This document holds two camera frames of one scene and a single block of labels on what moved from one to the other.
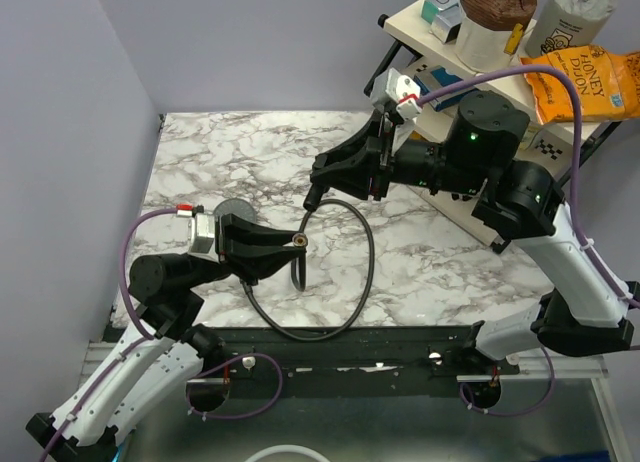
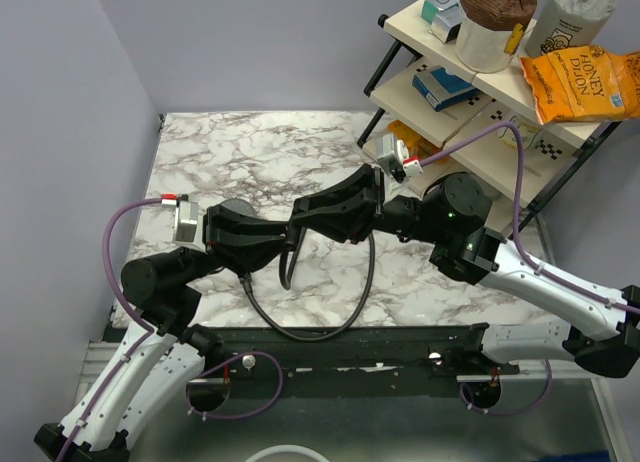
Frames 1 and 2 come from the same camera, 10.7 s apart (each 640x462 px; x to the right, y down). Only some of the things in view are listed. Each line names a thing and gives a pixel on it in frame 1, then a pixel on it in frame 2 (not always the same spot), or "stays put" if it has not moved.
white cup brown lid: [488, 13] stays put
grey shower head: [235, 206] stays put
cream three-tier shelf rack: [477, 146] stays put
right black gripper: [350, 166] to [347, 210]
